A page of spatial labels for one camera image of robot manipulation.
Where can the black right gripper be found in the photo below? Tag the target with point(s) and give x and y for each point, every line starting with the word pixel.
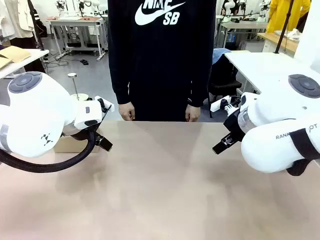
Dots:
pixel 235 125

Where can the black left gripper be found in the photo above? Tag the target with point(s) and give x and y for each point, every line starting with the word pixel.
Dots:
pixel 75 131

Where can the brown cardboard cup carrier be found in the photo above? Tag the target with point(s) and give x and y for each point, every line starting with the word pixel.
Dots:
pixel 70 145

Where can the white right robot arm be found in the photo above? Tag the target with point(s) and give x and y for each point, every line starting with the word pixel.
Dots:
pixel 275 120

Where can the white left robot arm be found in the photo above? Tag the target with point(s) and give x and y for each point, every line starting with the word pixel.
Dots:
pixel 32 117

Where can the person's right hand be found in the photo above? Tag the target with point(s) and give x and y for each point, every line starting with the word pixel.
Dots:
pixel 127 111

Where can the person's left hand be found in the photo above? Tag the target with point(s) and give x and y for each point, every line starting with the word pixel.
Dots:
pixel 193 113

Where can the black chair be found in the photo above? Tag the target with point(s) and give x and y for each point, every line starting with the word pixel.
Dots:
pixel 225 87

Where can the metal disc stand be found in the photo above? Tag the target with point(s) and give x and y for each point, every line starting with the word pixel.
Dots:
pixel 75 82

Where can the black object on floor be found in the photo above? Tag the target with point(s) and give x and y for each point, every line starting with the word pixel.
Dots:
pixel 84 62

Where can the large white table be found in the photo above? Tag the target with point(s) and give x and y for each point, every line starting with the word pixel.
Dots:
pixel 260 67

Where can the blue cloth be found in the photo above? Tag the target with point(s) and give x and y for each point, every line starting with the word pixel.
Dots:
pixel 218 55

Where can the person in black hoodie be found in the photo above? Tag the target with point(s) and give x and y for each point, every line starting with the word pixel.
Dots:
pixel 160 62

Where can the white side table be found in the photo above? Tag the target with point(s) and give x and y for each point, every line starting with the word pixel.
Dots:
pixel 30 56

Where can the wooden top table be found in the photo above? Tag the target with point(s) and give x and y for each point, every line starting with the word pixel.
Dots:
pixel 275 40

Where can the grey background desk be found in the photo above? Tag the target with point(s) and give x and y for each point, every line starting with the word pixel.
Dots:
pixel 245 26

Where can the grey workbench with red mat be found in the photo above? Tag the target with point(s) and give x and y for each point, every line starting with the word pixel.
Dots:
pixel 77 25

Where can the large brown paper envelope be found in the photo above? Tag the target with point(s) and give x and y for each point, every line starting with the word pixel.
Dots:
pixel 15 53

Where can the small brown paper envelope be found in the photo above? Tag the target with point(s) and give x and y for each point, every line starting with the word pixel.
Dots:
pixel 3 63

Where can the black tripod pole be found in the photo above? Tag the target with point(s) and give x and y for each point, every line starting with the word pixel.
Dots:
pixel 283 25

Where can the black stand pole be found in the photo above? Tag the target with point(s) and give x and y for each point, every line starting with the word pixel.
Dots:
pixel 36 25

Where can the person in yellow coat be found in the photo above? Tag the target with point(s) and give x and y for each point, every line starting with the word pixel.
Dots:
pixel 282 15

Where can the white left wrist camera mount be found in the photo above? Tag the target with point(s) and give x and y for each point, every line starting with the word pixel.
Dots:
pixel 107 103

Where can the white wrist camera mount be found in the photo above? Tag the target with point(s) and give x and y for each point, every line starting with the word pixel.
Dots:
pixel 217 105
pixel 107 103

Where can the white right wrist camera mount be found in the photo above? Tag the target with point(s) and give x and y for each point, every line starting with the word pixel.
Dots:
pixel 217 105

